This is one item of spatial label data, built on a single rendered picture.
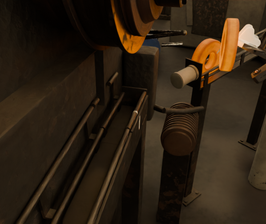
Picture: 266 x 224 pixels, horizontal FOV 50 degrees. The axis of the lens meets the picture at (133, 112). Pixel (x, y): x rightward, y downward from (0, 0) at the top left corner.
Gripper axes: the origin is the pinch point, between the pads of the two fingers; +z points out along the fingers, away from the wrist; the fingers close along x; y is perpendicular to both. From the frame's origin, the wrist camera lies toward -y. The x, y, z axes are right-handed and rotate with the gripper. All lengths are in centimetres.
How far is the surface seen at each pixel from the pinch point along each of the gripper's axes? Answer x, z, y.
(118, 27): 45, 24, 6
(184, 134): 5.0, -0.2, -34.0
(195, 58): -13.0, 6.0, -13.6
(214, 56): -20.8, -1.1, -12.9
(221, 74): -23.4, -7.3, -19.2
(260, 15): -228, -54, -21
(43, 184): 59, 26, -18
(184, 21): -246, 12, -57
